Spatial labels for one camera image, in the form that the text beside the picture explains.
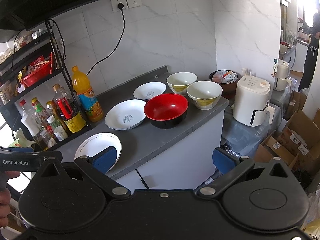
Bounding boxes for white plate sweet print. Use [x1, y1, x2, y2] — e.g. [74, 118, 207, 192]
[105, 99, 146, 131]

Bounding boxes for cream bowl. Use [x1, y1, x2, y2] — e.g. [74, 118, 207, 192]
[187, 81, 223, 111]
[167, 72, 197, 96]

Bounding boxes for red and black bowl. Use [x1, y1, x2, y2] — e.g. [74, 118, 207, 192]
[144, 93, 189, 129]

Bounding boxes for white plate bakery print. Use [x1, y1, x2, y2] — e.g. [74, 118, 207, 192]
[133, 82, 167, 100]

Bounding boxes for person's left hand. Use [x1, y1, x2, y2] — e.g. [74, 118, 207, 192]
[1, 171, 20, 228]

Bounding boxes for white plate gold rim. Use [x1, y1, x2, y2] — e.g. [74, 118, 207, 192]
[74, 132, 121, 174]

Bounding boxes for glass spice jar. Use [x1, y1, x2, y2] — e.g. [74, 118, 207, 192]
[40, 129, 56, 148]

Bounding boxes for small white cap jar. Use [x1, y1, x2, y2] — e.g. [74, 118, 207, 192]
[53, 126, 68, 141]

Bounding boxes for green tissue box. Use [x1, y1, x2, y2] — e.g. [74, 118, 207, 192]
[8, 128, 36, 148]

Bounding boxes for orange juice bottle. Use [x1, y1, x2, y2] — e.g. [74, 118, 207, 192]
[72, 66, 104, 122]

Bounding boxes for amber vinegar bottle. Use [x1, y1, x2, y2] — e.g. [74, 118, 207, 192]
[46, 100, 67, 129]

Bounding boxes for white air fryer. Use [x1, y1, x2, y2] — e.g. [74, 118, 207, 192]
[233, 75, 275, 127]

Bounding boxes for cardboard boxes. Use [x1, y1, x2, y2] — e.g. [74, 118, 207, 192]
[254, 91, 319, 177]

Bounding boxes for black metal shelf rack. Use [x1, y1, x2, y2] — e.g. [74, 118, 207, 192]
[1, 19, 92, 148]

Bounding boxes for red plastic basket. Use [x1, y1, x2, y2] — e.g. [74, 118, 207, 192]
[21, 52, 56, 87]

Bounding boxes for white kettle appliance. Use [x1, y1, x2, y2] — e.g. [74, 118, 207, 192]
[272, 59, 292, 92]

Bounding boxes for person in black clothes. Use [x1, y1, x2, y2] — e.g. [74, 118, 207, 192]
[298, 11, 319, 91]

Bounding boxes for black power cable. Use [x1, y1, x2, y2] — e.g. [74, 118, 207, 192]
[86, 3, 126, 77]

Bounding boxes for white wall socket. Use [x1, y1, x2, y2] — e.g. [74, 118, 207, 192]
[111, 0, 142, 12]

